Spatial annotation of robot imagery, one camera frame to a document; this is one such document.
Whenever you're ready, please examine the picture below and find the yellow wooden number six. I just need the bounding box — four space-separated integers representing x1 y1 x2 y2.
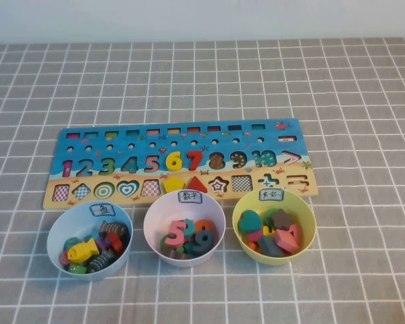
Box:
165 151 184 172

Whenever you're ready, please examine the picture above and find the red wooden triangle piece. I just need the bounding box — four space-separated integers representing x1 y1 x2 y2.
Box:
187 175 209 193

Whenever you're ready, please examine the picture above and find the blue wooden number puzzle board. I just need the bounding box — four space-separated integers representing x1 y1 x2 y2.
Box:
42 117 320 211

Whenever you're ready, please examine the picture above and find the yellow wooden pentagon piece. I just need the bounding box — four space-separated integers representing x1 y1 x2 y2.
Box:
163 177 186 194

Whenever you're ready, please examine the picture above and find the paper label on pink bowl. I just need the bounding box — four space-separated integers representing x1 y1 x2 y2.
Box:
178 190 203 205

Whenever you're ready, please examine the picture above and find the light pink plastic bowl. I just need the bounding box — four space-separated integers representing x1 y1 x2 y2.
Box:
143 189 227 268

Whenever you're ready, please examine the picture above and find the paper label on yellow bowl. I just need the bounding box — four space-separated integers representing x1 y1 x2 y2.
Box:
258 188 285 202

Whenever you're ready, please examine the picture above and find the teal wooden heart piece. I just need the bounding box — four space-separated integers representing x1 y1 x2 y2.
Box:
238 209 263 234

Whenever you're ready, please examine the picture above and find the brown wooden star piece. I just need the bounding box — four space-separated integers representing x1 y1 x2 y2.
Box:
269 208 294 230

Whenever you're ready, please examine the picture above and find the grey wooden block piece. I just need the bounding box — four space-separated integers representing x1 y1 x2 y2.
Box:
257 235 285 257

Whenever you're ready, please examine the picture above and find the paper label on blue bowl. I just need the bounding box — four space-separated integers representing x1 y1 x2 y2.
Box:
89 202 117 217

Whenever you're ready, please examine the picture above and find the pink wooden trapezoid piece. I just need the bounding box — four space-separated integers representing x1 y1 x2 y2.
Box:
273 228 300 252

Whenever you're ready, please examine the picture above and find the red wooden shape piece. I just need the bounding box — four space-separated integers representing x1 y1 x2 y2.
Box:
288 223 302 242

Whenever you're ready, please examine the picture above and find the light yellow plastic bowl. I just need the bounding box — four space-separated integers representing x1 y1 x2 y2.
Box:
232 188 317 266

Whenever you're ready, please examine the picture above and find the light blue plastic bowl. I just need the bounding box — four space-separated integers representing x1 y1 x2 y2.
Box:
46 201 134 283

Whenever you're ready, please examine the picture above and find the red wooden number seven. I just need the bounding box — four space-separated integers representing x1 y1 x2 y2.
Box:
187 150 204 171

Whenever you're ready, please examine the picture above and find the pink wooden number five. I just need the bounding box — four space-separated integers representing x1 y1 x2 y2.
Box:
164 219 186 246

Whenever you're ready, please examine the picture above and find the dark teal number nine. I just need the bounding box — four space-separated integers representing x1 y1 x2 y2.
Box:
190 229 214 256

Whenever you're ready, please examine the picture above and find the brown striped wooden fish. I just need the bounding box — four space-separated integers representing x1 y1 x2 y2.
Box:
98 219 130 239

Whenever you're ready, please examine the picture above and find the red wooden fish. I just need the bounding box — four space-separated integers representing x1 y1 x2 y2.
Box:
106 232 125 256

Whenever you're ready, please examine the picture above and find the dark grey wooden fish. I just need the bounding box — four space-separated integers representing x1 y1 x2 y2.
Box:
86 251 117 273

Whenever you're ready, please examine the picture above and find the yellow wooden fish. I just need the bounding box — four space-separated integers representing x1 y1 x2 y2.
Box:
66 238 99 264

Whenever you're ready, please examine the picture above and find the grey grid tablecloth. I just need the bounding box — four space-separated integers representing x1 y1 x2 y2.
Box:
0 36 405 324

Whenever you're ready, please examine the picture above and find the green wooden ring piece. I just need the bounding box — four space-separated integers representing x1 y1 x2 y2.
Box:
262 208 279 225

